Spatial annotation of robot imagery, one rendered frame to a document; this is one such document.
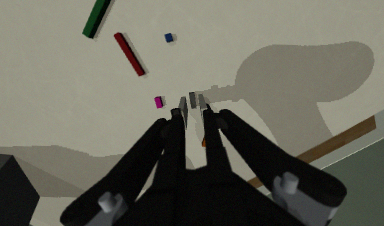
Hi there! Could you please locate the grey rectangular bar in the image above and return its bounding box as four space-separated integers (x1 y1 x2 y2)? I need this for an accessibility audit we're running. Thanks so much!
189 92 197 109

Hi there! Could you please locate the small blue block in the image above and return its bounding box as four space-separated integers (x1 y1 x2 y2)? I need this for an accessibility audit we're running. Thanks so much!
165 33 173 42

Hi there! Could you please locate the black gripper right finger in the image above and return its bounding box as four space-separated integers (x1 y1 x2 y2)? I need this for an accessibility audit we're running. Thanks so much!
198 94 347 226

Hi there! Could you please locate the small magenta block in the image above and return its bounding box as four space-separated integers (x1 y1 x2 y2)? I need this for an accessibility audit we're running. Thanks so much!
154 96 163 108

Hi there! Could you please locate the dark red rod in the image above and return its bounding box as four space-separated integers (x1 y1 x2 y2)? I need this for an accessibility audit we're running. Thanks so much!
113 32 146 76

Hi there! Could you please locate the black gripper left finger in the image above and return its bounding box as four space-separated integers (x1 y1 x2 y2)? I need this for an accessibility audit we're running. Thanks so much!
60 96 188 226

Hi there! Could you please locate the dark green rod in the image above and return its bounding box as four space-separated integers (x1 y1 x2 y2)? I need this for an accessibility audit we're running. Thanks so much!
82 0 111 39

